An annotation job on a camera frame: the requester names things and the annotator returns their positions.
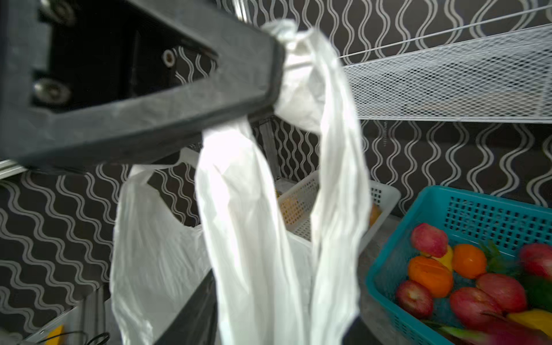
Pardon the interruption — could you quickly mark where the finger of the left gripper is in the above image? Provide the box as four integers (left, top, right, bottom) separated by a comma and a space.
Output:
1, 1, 285, 170

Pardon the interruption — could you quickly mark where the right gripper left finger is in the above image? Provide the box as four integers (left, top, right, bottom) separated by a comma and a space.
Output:
155, 270, 218, 345

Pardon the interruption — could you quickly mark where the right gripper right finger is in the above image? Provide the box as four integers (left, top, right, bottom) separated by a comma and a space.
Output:
342, 317, 382, 345

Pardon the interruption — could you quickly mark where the white plastic grocery bag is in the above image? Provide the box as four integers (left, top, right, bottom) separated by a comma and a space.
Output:
109, 20, 369, 344

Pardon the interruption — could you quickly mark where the orange fruit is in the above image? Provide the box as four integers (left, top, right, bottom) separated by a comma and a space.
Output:
408, 256, 454, 298

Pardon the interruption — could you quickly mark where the red apple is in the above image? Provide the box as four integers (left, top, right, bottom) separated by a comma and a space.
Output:
411, 223, 449, 258

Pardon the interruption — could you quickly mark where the brown potato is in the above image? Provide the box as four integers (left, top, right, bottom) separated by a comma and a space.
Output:
369, 204, 382, 227

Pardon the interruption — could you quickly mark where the small tangerine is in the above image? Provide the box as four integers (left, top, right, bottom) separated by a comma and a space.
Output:
452, 244, 487, 280

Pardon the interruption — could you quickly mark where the white plastic vegetable basket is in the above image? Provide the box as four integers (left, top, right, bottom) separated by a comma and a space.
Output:
277, 168, 400, 260

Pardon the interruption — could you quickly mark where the pink dragon fruit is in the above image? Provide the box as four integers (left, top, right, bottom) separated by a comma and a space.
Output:
423, 321, 551, 345

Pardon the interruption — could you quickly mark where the teal plastic fruit basket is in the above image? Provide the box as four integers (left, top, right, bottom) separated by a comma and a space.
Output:
366, 186, 551, 344

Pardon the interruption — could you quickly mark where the yellow mango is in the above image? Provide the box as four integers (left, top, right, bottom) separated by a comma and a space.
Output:
507, 309, 552, 337

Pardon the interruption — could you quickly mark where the green avocado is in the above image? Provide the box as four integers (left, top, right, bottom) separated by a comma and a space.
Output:
519, 275, 552, 312

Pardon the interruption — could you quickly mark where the white wire wall basket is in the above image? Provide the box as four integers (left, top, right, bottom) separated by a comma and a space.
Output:
342, 1, 551, 124

